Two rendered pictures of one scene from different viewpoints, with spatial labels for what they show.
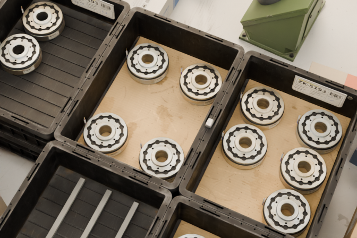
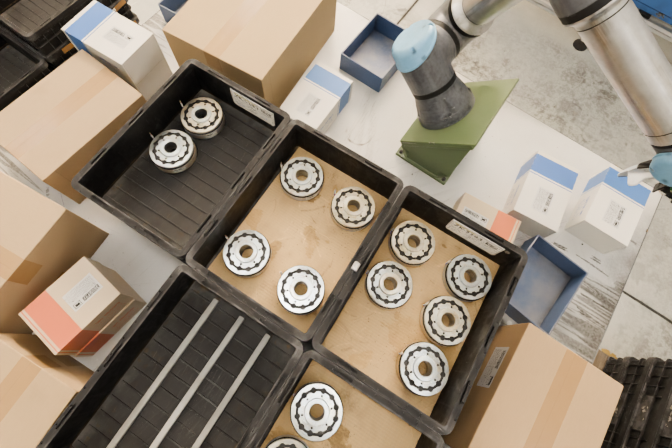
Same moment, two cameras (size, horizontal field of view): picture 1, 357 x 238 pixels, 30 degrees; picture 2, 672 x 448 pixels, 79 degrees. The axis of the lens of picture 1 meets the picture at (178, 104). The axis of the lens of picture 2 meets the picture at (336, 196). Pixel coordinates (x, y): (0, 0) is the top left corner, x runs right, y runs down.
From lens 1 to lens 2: 0.70 m
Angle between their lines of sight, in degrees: 8
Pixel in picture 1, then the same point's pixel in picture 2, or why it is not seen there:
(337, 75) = (487, 210)
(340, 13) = (494, 140)
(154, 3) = (318, 111)
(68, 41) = (225, 142)
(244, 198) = (380, 343)
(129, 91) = (279, 206)
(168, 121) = (314, 245)
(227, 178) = (365, 317)
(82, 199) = (212, 322)
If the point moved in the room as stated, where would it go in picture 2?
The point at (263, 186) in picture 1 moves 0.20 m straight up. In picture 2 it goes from (402, 331) to (427, 326)
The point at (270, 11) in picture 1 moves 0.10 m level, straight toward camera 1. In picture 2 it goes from (432, 138) to (421, 171)
